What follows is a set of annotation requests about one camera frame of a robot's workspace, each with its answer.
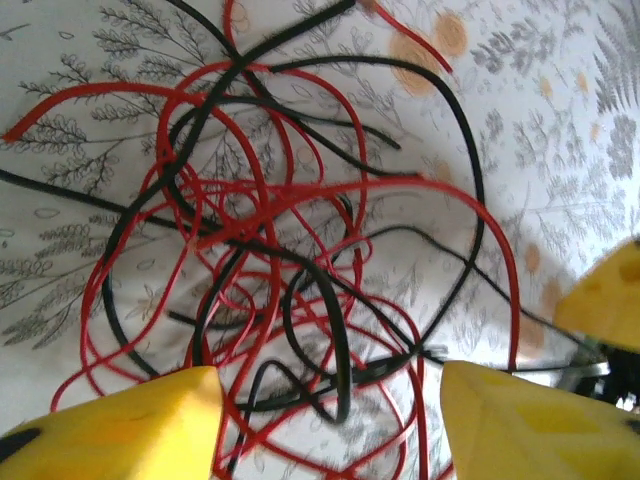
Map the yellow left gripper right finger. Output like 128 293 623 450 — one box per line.
442 360 640 480

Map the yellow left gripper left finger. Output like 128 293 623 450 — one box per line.
0 364 224 480

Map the thin red cable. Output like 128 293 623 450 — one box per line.
1 82 281 251
49 199 281 416
357 0 454 75
189 177 524 374

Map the thin black cable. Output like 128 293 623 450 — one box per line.
267 53 487 351
102 0 359 379
0 167 606 366
249 257 354 426

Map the floral patterned table cover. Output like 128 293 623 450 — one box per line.
0 0 640 480

